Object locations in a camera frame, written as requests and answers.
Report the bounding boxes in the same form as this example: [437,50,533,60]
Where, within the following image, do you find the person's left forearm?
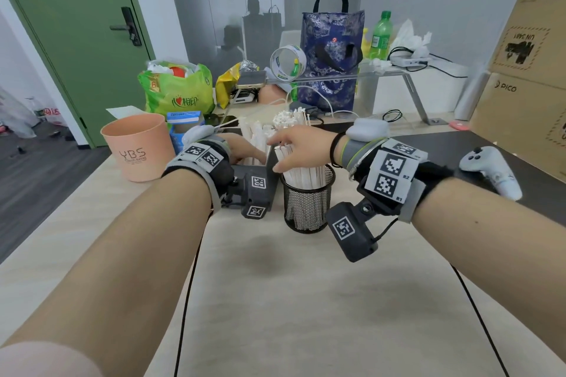
[0,168,213,377]

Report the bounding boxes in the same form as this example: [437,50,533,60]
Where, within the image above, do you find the person's right hand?
[267,124,342,173]

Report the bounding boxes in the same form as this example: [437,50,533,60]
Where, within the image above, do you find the person's left hand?
[223,133,268,166]

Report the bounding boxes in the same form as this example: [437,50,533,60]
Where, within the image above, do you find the dark grey wrist camera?
[325,201,380,263]
[241,173,271,220]

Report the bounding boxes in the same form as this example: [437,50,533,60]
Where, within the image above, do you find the green plastic bag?
[137,58,216,117]

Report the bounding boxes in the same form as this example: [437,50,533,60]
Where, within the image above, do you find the white crumpled plastic bag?
[389,18,433,57]

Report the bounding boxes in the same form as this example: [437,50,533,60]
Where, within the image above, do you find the large brown cardboard box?
[468,71,566,183]
[488,0,566,90]

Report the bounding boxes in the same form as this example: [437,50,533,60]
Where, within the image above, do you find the translucent plastic bag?
[0,85,41,140]

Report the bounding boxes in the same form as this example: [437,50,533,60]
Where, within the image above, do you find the white low cabinet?
[373,64,481,115]

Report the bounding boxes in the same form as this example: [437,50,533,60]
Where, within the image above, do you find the clear tape roll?
[269,44,307,83]

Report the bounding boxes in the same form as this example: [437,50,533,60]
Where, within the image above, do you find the black camera cable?
[371,217,509,377]
[173,209,213,377]

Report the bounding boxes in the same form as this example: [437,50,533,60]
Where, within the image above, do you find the white charging cable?
[289,85,361,119]

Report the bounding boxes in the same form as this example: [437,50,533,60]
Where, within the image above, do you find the black wrist band marker plates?
[161,135,235,214]
[340,137,456,224]

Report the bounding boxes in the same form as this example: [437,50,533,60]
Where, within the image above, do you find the blue patterned tote bag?
[298,0,366,113]

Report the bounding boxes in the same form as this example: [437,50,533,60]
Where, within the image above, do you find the clear acrylic desk riser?
[265,65,448,127]

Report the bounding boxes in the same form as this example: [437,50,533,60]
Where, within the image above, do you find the clear water bottle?
[26,96,45,122]

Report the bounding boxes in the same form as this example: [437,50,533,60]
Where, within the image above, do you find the black bracelet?
[329,131,348,168]

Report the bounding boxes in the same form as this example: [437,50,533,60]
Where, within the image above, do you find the blue tissue box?
[166,110,205,154]

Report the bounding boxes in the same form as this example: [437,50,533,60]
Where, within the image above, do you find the grey smartphone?
[236,70,268,90]

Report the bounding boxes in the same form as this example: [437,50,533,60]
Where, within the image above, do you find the green door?
[0,0,156,148]

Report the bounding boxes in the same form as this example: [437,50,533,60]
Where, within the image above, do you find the white game controller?
[458,145,524,201]

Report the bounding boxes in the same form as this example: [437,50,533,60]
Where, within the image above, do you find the black mesh cup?
[279,163,337,234]

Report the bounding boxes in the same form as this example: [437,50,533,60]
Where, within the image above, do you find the green soda bottle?
[367,10,393,61]

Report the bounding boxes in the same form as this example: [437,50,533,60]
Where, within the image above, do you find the dark grey pouch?
[288,100,326,122]

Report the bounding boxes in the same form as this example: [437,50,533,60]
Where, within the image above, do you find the black door lock handle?
[109,6,143,47]

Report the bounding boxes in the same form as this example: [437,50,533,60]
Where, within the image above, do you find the white wrist tracker puck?
[181,124,216,147]
[345,118,391,143]

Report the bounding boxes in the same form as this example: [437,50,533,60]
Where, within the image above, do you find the pale pink sleeve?
[0,341,103,377]

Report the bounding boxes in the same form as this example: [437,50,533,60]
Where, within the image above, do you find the beige round pouch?
[258,85,291,106]

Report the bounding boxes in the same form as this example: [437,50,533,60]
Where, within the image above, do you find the yellow snack bag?
[215,59,261,110]

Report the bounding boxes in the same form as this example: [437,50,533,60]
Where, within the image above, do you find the black desk mat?
[309,121,566,228]

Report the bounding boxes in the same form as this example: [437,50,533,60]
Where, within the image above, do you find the black power cable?
[388,46,469,80]

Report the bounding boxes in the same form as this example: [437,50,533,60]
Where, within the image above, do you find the white power hub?
[391,55,430,67]

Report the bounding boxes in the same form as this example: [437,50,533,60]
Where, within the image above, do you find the pink plastic bin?
[100,113,177,183]

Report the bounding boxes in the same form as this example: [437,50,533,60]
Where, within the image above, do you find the small green bottle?
[289,58,301,101]

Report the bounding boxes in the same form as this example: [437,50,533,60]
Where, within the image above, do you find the white paper sheet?
[106,105,147,120]

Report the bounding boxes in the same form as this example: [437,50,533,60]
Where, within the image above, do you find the dark grey box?
[219,124,280,210]

